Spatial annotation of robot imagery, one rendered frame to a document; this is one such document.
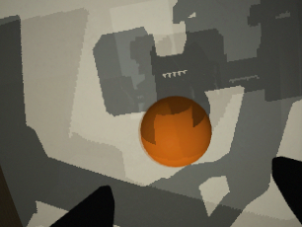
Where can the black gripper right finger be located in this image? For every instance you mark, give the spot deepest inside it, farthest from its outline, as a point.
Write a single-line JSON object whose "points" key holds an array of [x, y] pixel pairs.
{"points": [[287, 175]]}

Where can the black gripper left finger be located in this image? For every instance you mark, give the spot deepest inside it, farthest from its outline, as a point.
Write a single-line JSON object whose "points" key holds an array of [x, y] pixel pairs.
{"points": [[96, 210]]}

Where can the brown ball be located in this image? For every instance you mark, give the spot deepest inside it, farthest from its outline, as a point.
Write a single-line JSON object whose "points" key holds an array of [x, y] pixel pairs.
{"points": [[192, 125]]}

